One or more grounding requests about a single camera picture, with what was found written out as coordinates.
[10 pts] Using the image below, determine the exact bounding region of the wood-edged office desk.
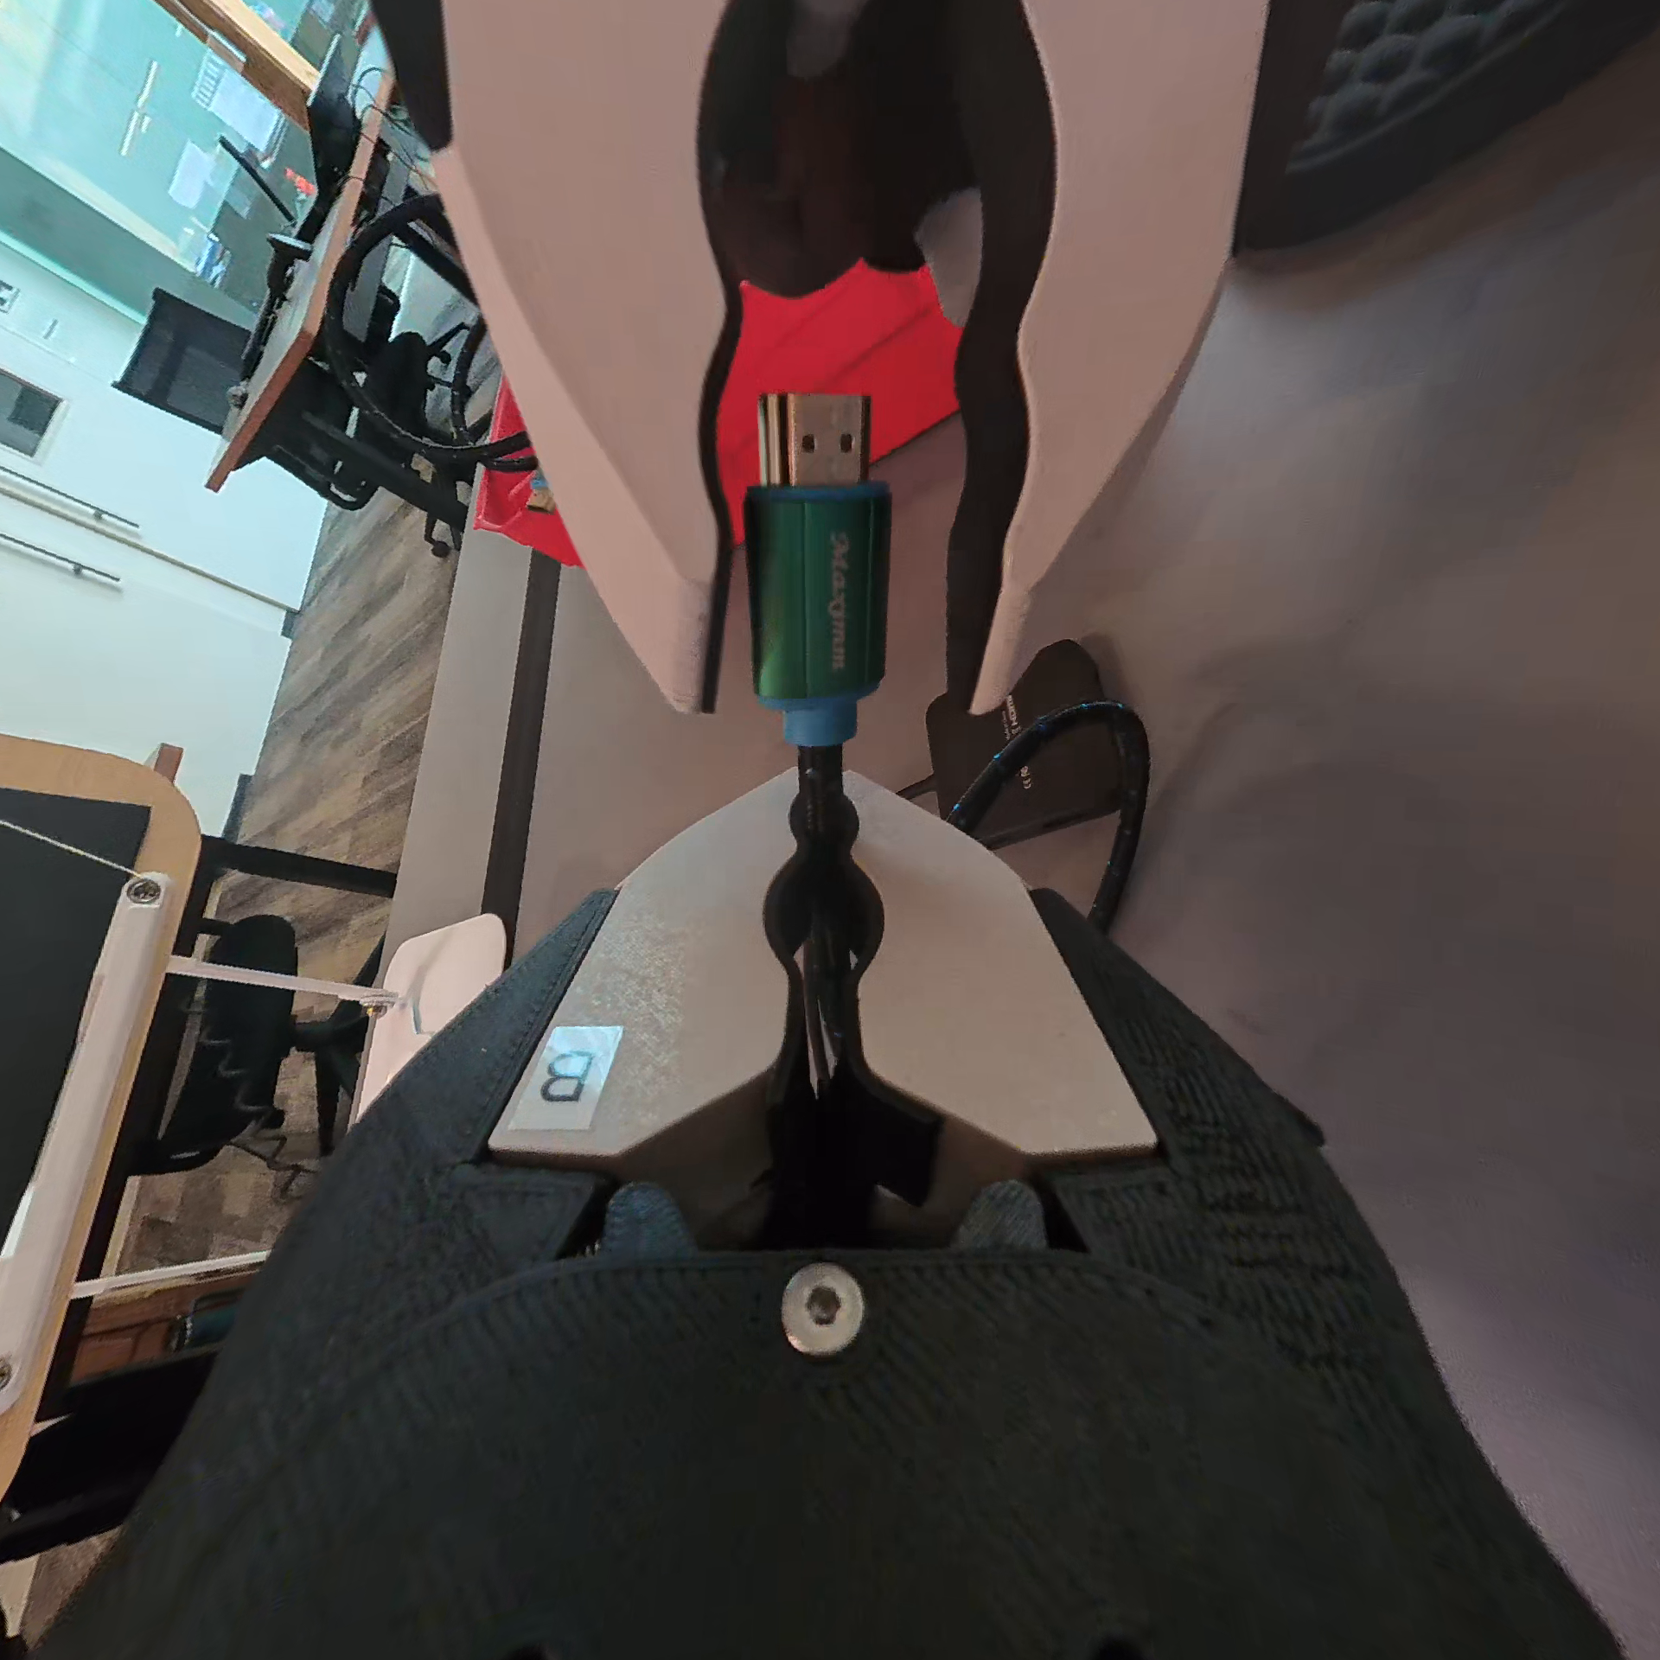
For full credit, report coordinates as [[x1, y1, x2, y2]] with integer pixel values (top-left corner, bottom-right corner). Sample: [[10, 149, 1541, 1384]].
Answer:
[[207, 0, 437, 493]]

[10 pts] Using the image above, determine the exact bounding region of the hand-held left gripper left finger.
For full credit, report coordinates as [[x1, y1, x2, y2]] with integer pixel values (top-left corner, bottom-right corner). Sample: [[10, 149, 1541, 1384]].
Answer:
[[486, 764, 832, 1169]]

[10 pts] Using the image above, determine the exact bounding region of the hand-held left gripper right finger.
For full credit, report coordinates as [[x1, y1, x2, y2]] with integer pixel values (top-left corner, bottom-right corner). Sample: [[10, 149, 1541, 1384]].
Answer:
[[830, 764, 1162, 1201]]

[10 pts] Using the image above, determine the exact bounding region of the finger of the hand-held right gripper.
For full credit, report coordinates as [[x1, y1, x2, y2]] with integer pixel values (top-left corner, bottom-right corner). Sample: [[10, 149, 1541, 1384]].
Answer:
[[945, 0, 1275, 718], [431, 0, 751, 716]]

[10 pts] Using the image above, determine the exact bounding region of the red plastic bin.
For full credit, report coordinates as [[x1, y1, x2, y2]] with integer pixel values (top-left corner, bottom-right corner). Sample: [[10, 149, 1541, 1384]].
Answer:
[[470, 252, 972, 568]]

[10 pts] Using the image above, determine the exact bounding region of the black honeycomb mat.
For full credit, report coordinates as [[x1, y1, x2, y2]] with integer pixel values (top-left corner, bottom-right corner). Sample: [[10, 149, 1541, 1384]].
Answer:
[[1231, 0, 1660, 254]]

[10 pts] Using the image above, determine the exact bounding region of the black mesh office chair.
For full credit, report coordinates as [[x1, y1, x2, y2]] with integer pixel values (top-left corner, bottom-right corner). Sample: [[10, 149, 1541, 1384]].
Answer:
[[115, 288, 251, 436]]

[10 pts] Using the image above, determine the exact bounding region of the black board on white stand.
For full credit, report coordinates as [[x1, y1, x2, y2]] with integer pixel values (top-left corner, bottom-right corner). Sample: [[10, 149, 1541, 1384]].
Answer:
[[0, 732, 508, 1428]]

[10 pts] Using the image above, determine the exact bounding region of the black hdmi switch box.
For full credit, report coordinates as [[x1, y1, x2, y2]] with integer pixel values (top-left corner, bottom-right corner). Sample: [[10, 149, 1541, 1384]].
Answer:
[[925, 637, 1132, 847]]

